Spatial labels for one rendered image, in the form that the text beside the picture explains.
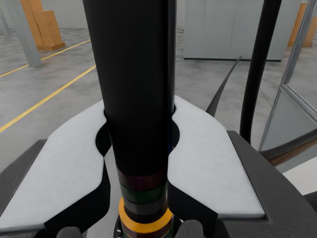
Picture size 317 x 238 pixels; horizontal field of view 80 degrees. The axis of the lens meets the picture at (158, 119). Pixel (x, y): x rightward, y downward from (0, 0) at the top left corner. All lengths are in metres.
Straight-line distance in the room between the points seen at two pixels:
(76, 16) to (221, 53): 10.46
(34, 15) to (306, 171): 8.30
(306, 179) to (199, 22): 5.21
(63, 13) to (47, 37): 6.53
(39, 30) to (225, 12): 6.18
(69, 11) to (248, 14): 11.19
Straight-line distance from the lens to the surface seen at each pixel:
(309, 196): 0.29
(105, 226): 1.80
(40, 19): 8.28
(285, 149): 0.27
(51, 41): 8.27
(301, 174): 0.54
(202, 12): 5.54
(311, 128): 1.30
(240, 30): 5.67
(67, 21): 14.64
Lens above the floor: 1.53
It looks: 33 degrees down
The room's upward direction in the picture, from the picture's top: 2 degrees counter-clockwise
